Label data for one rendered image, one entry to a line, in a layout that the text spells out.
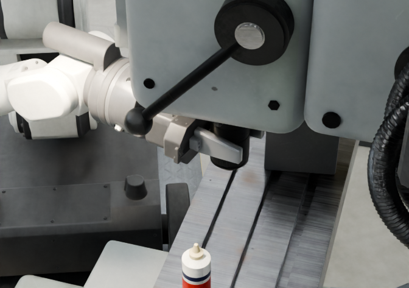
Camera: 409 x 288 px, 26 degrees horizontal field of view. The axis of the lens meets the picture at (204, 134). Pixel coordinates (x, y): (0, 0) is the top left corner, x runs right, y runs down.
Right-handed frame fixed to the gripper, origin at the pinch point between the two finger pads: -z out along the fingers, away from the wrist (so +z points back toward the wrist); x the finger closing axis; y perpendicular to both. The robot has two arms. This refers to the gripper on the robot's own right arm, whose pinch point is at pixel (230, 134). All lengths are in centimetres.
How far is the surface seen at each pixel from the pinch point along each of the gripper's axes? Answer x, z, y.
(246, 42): -11.6, -7.9, -22.1
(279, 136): 30.8, 8.1, 25.1
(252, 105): -8.4, -7.1, -12.6
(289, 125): -6.9, -10.7, -10.5
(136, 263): 7.3, 20.7, 40.6
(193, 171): 72, 51, 83
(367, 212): 122, 19, 123
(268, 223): 19.1, 3.3, 32.5
